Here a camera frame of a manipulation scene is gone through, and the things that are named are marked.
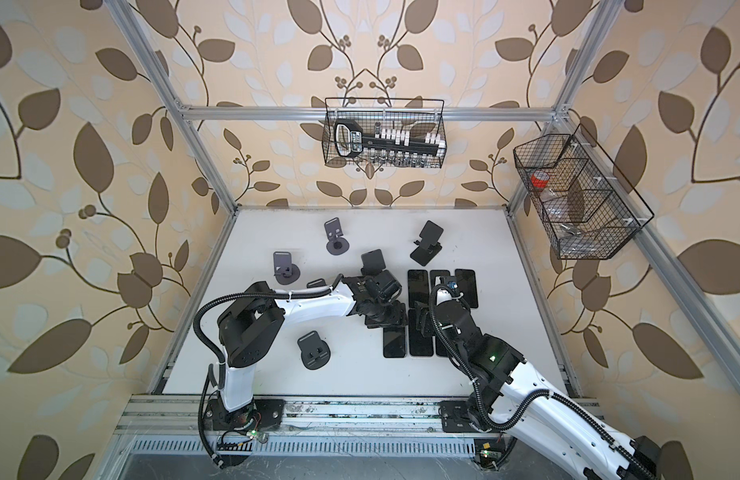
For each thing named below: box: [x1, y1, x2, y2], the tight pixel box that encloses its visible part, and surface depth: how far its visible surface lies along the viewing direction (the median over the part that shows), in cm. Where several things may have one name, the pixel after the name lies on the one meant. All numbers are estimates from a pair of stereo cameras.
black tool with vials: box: [334, 118, 443, 157], surface depth 84 cm
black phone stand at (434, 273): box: [430, 270, 451, 288], surface depth 104 cm
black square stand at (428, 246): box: [410, 220, 444, 267], surface depth 103 cm
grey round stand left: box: [273, 251, 301, 285], surface depth 98 cm
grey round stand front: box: [297, 330, 331, 371], surface depth 81 cm
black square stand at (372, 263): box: [360, 249, 386, 276], surface depth 96 cm
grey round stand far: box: [324, 217, 350, 256], surface depth 110 cm
